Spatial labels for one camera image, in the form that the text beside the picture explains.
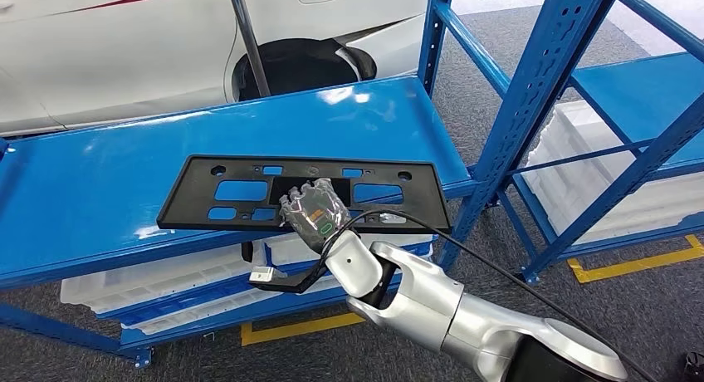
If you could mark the black plastic plate frame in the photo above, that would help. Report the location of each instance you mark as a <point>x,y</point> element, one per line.
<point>187,203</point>

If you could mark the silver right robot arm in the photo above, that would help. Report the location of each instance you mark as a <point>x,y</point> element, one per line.
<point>429,308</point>

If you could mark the black plastic car part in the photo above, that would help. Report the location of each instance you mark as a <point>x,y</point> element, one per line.
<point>247,252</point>

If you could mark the blue metal shelf rack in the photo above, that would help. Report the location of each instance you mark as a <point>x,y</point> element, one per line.
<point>649,93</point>
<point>82,192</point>

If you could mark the yellow floor tape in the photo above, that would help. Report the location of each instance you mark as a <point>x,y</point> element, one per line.
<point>632,265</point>
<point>297,330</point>

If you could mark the chrome metal stand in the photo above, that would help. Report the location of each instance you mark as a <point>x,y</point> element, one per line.
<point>247,38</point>

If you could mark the white plastic crate stack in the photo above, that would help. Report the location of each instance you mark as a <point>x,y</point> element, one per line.
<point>583,181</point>

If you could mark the white car with red stripe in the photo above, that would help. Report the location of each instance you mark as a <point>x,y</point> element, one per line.
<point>110,55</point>

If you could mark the black ribbed object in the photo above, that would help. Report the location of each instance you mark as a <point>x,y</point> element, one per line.
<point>696,368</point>

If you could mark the pale wrist camera on bracket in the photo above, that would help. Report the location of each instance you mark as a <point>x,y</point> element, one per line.
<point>263,273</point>

